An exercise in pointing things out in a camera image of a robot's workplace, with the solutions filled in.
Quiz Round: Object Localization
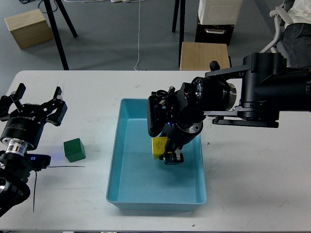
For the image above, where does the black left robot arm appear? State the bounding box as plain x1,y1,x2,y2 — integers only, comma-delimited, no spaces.
0,83,68,215

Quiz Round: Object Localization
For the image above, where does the light wooden box left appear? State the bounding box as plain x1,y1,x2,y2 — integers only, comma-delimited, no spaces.
5,9,53,50

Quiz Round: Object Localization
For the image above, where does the white appliance box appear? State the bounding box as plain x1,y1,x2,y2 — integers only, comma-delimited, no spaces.
198,0,243,25

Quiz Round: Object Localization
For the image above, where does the black stand legs centre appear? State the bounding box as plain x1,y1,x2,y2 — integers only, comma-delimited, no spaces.
172,0,186,67

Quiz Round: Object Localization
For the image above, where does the yellow wooden block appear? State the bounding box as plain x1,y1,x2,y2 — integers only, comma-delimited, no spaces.
152,136,168,160

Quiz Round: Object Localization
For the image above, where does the wooden box centre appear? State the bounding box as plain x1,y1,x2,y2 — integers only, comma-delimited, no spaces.
180,42,230,71

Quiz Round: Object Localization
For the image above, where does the white office chair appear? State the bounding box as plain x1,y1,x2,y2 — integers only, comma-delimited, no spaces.
260,0,294,67

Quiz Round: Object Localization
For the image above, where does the green wooden block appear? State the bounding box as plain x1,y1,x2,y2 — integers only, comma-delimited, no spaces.
63,138,86,163

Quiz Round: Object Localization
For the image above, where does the light blue plastic box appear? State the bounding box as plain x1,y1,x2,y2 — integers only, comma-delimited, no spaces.
106,99,207,211

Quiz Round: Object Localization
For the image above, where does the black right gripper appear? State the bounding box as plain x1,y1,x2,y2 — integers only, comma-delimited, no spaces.
159,121,203,165

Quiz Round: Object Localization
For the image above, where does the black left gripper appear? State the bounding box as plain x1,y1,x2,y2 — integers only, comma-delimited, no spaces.
0,83,68,150

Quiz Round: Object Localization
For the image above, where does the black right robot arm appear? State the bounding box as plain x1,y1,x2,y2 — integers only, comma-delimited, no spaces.
147,52,311,165

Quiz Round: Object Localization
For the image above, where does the black tripod legs left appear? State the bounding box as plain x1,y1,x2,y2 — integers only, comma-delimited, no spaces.
43,0,78,70

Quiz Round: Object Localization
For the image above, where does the black drawer box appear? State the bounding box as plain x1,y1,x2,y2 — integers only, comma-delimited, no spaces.
195,19,235,46

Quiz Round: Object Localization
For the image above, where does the white hanging cable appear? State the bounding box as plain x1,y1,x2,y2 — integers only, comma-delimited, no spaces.
64,0,146,71

